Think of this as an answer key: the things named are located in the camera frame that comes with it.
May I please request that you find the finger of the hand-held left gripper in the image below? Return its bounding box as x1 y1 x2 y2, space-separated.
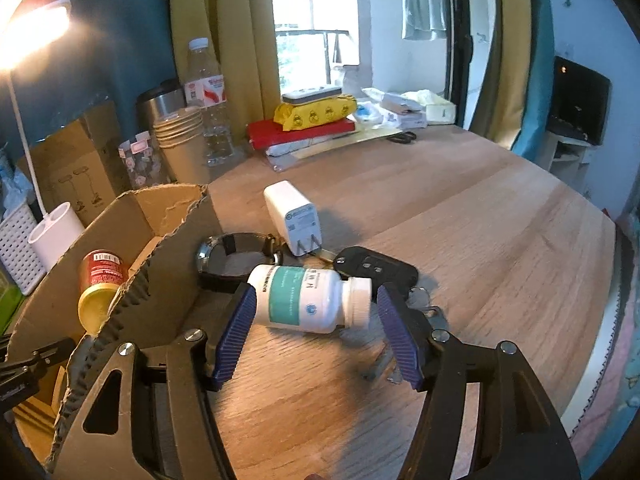
0 337 77 376

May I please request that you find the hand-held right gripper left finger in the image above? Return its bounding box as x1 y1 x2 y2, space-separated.
55 282 258 480

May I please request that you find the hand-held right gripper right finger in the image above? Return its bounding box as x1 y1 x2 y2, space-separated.
376 284 583 480

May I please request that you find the white pill bottle green label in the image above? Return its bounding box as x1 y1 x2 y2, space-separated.
246 263 373 335

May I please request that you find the black car key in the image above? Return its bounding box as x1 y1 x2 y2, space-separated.
331 246 420 288

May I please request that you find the cardboard box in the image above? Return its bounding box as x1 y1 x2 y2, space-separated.
7 183 226 466

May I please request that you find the red can gold lid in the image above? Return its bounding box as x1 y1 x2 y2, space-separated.
77 250 127 336

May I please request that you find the wristwatch with dark leather strap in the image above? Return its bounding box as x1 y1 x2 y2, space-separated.
195 232 285 293

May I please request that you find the white wall charger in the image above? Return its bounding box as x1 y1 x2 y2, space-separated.
263 180 323 257

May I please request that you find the metal key bunch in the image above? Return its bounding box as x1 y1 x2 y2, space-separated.
407 286 447 323

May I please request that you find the white plastic woven basket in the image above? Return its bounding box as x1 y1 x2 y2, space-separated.
0 205 46 296

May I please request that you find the white desk lamp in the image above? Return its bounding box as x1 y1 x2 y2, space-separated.
0 0 87 271

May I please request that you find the clear plastic bag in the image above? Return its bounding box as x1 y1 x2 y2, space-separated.
0 152 36 221

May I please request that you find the stack of kraft paper cups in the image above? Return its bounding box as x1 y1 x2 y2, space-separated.
152 107 211 186

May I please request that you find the grey plastic mailer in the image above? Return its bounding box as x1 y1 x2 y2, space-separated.
265 132 351 168

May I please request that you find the brown cardboard lamp package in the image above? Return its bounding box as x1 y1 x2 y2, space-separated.
17 100 131 228

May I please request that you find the floral printed glass jar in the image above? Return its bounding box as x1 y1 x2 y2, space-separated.
118 130 171 191

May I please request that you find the red book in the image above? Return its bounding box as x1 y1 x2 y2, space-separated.
246 116 357 150

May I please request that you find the beige paper envelope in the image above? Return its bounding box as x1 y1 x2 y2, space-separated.
272 126 406 161

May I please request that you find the clear plastic water bottle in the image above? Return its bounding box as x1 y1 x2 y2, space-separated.
184 37 236 167

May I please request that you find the printed bed sheet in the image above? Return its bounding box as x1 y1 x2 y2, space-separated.
570 210 640 466

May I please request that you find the white tissue pack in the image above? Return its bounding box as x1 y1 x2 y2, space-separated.
380 92 428 130

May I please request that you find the yellow printed packet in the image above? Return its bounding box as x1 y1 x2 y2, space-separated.
272 94 358 133

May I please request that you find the pale yellow tissue pack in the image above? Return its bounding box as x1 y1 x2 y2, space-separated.
402 89 457 126

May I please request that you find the stainless steel thermos mug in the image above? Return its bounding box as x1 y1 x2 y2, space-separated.
136 78 187 126

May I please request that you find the white television stand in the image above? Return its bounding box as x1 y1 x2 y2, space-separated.
537 130 596 196

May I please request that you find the flat white device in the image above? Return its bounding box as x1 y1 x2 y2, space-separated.
281 85 343 107

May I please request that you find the teal curtain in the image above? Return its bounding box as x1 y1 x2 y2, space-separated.
510 0 556 161

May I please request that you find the yellow curtain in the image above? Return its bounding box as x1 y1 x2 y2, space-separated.
170 0 281 126
467 0 533 151

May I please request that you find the black television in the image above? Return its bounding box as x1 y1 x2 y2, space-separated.
547 56 613 147

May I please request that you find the black-framed glass door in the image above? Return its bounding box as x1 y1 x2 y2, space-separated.
445 0 473 128

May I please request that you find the hanging grey garment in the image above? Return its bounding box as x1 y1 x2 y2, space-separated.
401 0 448 41

